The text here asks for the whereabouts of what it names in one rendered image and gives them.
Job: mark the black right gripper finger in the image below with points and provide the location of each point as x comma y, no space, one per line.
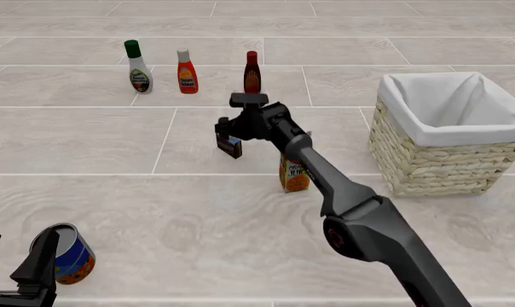
221,127

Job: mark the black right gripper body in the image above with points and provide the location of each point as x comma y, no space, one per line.
247,126

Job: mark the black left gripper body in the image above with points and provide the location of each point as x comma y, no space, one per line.
19,299

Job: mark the dark chocolate pudding box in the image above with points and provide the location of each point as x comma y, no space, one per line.
231,147

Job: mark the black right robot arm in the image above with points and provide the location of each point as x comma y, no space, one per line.
368,224

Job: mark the white cloth basket liner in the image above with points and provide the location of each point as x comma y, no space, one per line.
432,105

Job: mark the woven wicker basket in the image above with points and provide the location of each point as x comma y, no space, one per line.
436,169

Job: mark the blue printed tin can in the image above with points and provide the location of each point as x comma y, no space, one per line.
76,256

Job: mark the dark sauce bottle red cap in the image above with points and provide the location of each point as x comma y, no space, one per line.
252,78

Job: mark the red ketchup bottle grey cap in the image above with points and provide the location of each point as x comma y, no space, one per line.
187,78

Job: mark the orange juice carton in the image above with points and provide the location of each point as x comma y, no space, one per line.
292,179

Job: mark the salad dressing bottle green cap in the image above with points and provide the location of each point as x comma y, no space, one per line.
140,76

